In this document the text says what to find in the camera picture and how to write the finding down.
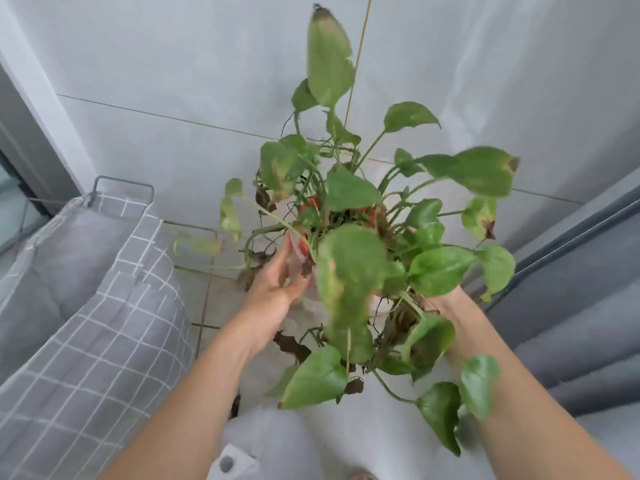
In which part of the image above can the person's right hand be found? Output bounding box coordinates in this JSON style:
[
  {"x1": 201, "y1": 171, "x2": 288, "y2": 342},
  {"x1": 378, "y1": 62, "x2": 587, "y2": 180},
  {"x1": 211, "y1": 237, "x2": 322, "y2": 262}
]
[{"x1": 426, "y1": 286, "x2": 482, "y2": 323}]

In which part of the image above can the person's left hand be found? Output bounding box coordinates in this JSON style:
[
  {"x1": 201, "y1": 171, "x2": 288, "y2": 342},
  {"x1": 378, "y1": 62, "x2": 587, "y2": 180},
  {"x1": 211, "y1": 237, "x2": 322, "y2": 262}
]
[{"x1": 238, "y1": 234, "x2": 315, "y2": 346}]

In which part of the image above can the red and clear plant pot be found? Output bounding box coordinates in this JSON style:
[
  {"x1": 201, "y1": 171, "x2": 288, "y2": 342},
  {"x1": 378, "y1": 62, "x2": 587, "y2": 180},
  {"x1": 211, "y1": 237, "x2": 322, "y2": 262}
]
[{"x1": 287, "y1": 194, "x2": 397, "y2": 326}]

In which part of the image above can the person's right forearm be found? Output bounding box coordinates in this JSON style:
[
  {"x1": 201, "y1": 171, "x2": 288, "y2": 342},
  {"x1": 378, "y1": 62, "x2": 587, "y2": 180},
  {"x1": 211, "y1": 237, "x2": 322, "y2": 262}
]
[{"x1": 442, "y1": 306, "x2": 637, "y2": 480}]

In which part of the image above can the person's left forearm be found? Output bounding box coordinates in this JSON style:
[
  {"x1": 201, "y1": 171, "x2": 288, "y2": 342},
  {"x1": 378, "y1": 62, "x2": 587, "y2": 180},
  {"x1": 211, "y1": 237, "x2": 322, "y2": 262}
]
[{"x1": 100, "y1": 317, "x2": 281, "y2": 480}]

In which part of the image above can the green pothos plant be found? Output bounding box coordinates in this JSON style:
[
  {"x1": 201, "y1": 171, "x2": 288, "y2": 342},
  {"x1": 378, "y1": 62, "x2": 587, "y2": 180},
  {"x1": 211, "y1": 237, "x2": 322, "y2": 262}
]
[{"x1": 172, "y1": 4, "x2": 522, "y2": 458}]

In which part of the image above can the grey metal drying rack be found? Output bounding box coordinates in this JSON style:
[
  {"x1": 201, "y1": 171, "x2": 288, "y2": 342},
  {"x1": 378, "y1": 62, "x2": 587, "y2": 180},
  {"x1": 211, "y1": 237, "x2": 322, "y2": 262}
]
[{"x1": 87, "y1": 175, "x2": 224, "y2": 275}]

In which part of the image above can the person's grey garment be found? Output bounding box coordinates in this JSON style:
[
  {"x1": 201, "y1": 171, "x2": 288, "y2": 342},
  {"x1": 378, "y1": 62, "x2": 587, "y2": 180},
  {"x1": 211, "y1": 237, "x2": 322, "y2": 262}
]
[{"x1": 220, "y1": 367, "x2": 493, "y2": 480}]

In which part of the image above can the grey checked quilt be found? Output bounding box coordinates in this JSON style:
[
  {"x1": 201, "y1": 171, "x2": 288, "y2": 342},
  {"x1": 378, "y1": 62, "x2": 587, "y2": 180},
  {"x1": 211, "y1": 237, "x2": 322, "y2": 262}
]
[{"x1": 0, "y1": 192, "x2": 197, "y2": 480}]

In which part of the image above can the white tag with grey dot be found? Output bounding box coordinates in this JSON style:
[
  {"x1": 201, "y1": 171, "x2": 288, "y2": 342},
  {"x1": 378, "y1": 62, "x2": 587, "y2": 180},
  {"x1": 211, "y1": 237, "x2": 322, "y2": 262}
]
[{"x1": 212, "y1": 443, "x2": 262, "y2": 480}]

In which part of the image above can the grey fabric curtain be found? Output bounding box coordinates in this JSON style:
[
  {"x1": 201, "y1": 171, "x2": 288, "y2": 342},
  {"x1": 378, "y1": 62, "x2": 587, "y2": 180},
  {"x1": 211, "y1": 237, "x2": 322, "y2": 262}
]
[{"x1": 481, "y1": 167, "x2": 640, "y2": 426}]

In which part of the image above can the thin tan hanging cord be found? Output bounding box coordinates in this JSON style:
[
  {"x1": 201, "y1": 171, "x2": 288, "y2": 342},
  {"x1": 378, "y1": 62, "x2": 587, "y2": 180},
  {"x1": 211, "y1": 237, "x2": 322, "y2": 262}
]
[{"x1": 343, "y1": 0, "x2": 374, "y2": 129}]

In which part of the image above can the dark window frame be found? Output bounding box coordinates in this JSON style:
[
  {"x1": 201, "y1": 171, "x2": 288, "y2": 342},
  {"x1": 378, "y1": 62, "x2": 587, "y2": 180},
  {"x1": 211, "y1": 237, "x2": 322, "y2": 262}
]
[{"x1": 0, "y1": 60, "x2": 87, "y2": 256}]

